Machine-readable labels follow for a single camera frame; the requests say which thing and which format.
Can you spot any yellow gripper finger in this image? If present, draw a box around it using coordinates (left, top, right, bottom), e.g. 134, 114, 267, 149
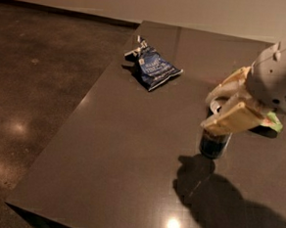
201, 91, 272, 136
205, 67, 251, 107

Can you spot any redbull can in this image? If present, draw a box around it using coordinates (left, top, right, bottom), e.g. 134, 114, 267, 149
198, 99, 235, 161

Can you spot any green rice chip bag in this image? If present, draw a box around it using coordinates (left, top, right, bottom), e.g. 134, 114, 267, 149
250, 113, 283, 139

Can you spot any blue chip bag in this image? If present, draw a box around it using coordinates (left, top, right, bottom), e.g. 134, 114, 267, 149
124, 35, 183, 92

